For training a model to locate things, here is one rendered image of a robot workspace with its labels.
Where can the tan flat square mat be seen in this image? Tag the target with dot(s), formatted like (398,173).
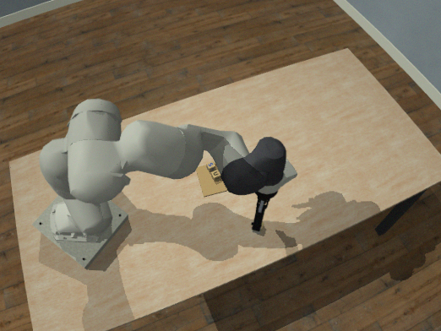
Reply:
(207,183)

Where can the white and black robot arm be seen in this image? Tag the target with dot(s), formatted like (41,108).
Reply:
(93,159)

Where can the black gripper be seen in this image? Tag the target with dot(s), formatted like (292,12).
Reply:
(260,210)

